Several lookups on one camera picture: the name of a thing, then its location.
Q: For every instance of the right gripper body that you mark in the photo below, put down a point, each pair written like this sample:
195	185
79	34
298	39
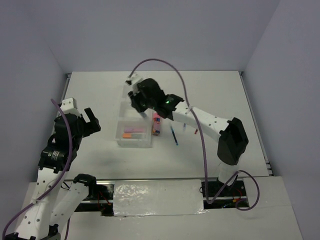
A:
141	102

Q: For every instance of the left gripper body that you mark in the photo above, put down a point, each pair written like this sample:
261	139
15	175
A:
79	136

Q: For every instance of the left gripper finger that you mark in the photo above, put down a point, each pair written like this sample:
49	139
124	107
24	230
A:
91	128
90	115

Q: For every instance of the pink glue stick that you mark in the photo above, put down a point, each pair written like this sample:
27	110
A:
156	127

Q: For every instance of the orange highlighter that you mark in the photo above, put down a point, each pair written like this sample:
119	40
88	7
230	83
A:
133	136

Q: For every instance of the teal pen refill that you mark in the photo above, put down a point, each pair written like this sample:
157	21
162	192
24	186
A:
174	135

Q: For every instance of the blue highlighter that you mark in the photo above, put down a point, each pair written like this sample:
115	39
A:
143	115

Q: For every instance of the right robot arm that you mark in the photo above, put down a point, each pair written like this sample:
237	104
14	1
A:
230	135

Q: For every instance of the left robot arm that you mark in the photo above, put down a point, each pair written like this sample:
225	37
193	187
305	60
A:
44	218

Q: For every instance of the clear three-compartment organizer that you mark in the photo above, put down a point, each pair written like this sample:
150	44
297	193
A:
128	117

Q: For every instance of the silver foil sheet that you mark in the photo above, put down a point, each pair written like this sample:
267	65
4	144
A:
158	198

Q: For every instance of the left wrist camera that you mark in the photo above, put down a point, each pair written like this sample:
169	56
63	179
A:
69	106

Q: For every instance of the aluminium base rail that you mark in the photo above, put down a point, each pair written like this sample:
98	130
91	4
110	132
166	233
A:
235	196

